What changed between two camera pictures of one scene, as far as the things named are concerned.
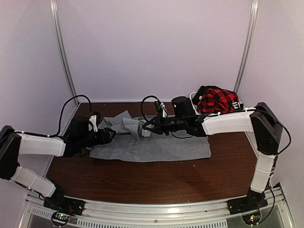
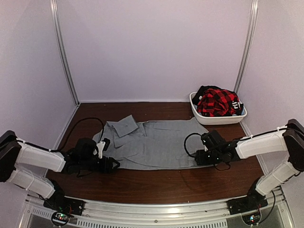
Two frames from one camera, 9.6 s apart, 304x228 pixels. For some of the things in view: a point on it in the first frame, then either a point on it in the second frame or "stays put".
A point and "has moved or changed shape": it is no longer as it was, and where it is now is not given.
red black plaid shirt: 213,100 stays put
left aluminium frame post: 53,5 stays put
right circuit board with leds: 252,219 stays put
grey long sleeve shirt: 132,142 has moved or changed shape
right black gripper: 158,128 → 201,160
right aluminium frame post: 254,4 stays put
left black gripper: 104,137 → 106,166
